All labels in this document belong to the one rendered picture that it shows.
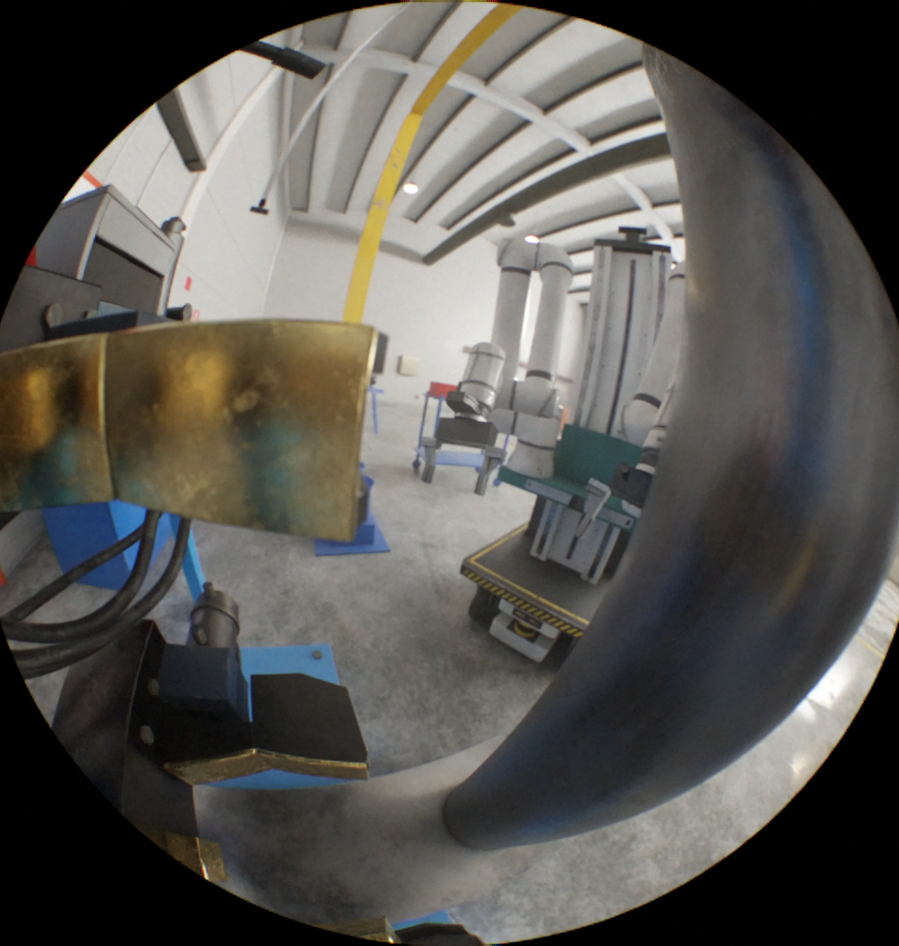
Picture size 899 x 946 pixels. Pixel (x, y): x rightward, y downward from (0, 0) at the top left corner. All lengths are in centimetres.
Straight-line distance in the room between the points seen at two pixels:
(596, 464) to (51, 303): 134
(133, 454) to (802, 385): 31
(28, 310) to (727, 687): 52
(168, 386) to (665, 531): 26
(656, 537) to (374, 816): 79
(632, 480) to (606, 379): 77
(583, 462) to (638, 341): 54
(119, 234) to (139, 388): 32
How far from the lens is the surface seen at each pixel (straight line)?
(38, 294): 37
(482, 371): 67
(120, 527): 157
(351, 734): 48
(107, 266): 46
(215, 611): 67
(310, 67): 45
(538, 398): 78
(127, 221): 48
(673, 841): 132
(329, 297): 1099
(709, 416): 17
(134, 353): 18
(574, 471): 118
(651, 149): 588
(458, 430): 64
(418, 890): 84
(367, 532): 175
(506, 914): 106
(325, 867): 84
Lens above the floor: 98
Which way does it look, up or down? 17 degrees down
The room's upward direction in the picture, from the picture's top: 10 degrees clockwise
